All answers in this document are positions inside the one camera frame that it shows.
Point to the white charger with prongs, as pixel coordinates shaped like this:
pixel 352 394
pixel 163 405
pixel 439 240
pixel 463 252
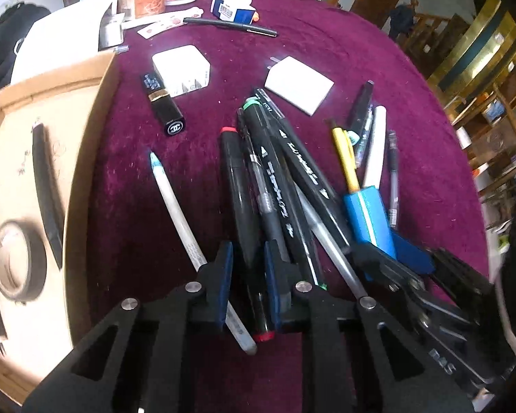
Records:
pixel 180 69

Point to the black marker teal caps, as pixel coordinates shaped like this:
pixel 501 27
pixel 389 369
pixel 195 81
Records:
pixel 279 189

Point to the white pen blue tip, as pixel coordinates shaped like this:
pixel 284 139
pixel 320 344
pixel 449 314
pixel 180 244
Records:
pixel 185 228

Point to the blue rectangular block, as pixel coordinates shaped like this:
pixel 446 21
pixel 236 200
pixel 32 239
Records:
pixel 365 219

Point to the yellow pen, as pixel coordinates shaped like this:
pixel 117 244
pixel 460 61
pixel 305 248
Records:
pixel 346 159

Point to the cardboard box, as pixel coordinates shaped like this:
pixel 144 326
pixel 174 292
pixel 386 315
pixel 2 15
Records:
pixel 30 206

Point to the clear gel pen black grip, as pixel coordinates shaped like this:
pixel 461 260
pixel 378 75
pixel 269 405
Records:
pixel 393 176

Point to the clear pen teal cap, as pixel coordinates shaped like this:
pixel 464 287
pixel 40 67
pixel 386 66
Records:
pixel 362 140

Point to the wooden stair railing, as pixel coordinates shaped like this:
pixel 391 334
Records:
pixel 438 30

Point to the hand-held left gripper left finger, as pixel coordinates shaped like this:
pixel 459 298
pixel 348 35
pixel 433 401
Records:
pixel 224 275

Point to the white square charger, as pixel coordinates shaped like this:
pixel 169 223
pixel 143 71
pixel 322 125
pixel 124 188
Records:
pixel 299 84

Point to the thick white marker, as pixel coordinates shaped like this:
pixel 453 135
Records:
pixel 376 146

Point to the slim black pen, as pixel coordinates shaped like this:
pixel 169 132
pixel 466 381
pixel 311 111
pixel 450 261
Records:
pixel 230 26

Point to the short black pen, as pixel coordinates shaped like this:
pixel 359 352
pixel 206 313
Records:
pixel 361 105

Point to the white paper sheet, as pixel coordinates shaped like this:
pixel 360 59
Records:
pixel 60 38

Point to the black lipstick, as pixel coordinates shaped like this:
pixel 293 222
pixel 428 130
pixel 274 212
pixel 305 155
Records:
pixel 163 103

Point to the clear plastic pen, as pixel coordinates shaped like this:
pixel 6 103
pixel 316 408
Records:
pixel 331 249

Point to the black bag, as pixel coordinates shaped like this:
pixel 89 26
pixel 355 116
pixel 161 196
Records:
pixel 4 51

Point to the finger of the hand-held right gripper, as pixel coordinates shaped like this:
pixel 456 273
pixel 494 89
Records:
pixel 406 282
pixel 413 254

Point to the blue and white box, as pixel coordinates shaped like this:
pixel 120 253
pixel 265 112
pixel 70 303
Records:
pixel 230 8

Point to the black pen with clip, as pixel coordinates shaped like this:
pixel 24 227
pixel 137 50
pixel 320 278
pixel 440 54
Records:
pixel 47 189

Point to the purple velvet tablecloth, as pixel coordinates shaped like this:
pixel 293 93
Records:
pixel 413 73

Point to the small grey cylinder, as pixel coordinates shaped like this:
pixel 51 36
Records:
pixel 121 47

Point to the black marker red caps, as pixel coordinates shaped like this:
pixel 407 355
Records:
pixel 243 219

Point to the wooden shelf unit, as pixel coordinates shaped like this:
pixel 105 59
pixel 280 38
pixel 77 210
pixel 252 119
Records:
pixel 486 94

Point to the black marker white print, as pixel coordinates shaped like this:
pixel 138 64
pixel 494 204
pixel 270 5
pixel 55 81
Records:
pixel 305 159

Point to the black tape roll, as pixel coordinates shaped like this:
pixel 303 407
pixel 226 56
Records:
pixel 18 262

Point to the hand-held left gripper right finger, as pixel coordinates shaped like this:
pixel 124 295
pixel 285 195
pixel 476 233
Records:
pixel 273 284

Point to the white sachet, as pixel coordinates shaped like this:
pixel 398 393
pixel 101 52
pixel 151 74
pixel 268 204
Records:
pixel 163 23

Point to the white tube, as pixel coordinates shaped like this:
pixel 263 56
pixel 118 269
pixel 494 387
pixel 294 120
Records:
pixel 172 13

